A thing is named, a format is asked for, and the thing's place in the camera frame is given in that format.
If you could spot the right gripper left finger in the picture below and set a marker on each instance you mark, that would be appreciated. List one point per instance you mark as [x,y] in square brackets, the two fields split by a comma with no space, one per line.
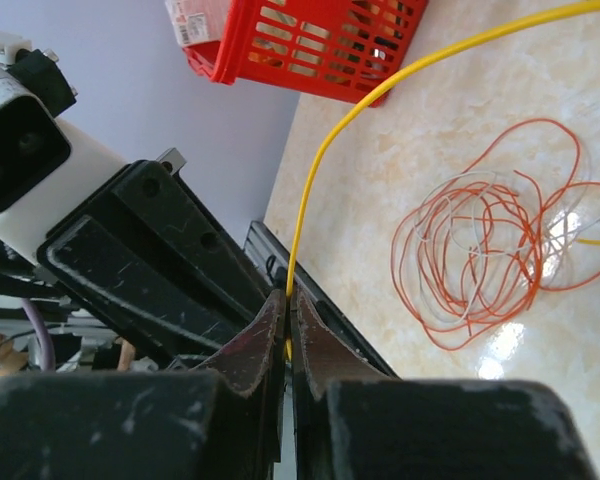
[219,420]

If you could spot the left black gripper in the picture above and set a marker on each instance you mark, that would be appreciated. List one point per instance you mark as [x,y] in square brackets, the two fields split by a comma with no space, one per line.
[145,256]

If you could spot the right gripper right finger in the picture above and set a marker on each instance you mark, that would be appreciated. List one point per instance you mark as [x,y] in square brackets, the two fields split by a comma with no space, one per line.
[354,422]

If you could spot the pink clear box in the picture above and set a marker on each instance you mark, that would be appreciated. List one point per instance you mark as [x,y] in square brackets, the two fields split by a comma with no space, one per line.
[197,21]

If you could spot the red plastic shopping basket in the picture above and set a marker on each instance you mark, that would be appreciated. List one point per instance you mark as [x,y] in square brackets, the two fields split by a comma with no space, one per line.
[339,50]

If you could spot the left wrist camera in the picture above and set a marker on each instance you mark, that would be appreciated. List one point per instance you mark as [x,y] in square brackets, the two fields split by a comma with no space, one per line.
[48,167]

